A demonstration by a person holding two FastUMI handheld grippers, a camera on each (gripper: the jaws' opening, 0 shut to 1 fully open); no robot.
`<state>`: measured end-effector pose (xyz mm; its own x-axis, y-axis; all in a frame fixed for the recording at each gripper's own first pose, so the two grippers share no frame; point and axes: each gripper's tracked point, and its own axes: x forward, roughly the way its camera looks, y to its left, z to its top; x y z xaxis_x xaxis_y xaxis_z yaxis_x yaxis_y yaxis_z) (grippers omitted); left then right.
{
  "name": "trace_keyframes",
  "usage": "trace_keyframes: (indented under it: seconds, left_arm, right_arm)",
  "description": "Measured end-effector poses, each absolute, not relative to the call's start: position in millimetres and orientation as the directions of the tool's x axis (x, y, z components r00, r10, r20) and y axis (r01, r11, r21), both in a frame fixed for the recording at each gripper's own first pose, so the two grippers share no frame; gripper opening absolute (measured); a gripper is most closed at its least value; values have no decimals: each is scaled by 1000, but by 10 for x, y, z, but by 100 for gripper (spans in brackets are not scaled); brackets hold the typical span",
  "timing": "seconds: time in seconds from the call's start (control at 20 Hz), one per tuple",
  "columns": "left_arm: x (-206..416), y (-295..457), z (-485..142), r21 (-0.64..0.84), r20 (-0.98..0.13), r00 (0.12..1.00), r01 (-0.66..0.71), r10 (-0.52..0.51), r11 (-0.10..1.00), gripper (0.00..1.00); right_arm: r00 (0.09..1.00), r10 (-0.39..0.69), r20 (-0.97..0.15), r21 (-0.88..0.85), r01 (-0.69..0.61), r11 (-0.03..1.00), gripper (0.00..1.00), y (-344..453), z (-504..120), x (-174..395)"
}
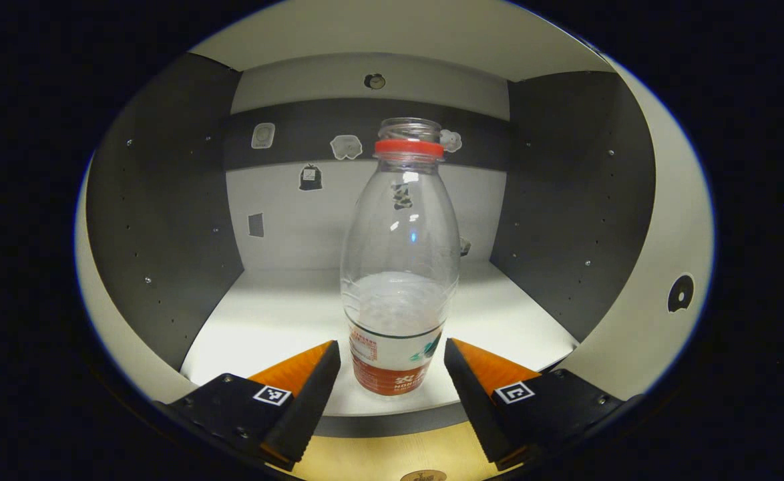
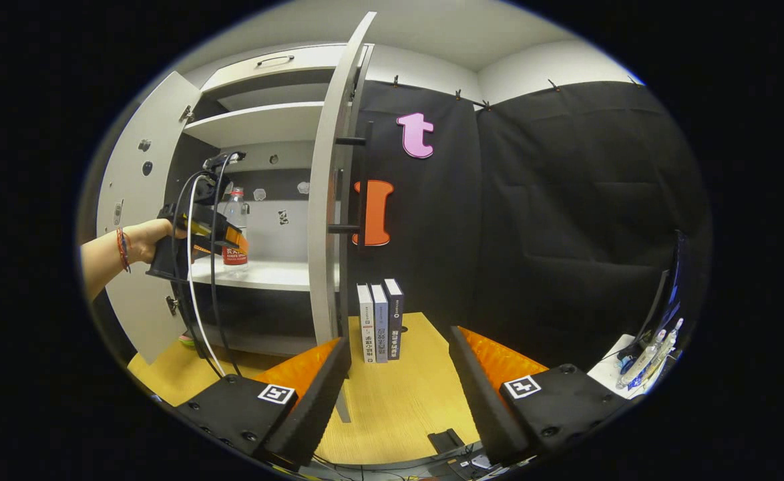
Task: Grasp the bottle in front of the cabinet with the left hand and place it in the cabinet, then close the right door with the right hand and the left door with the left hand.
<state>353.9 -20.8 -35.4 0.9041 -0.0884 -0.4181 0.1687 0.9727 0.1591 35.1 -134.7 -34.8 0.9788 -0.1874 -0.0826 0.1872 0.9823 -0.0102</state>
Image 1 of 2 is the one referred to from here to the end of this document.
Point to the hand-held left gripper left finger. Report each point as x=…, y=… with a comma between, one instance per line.
x=312, y=407

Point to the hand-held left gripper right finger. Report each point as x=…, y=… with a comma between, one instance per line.
x=475, y=401

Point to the clear plastic bottle red label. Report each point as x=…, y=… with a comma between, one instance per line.
x=399, y=300

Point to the white cabinet door with cat sticker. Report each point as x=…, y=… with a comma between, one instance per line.
x=646, y=321

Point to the small round object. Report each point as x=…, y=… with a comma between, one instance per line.
x=423, y=476

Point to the white cabinet shelf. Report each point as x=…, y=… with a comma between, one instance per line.
x=272, y=321
x=399, y=33

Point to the white and grey cabinet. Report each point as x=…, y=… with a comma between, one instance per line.
x=165, y=220

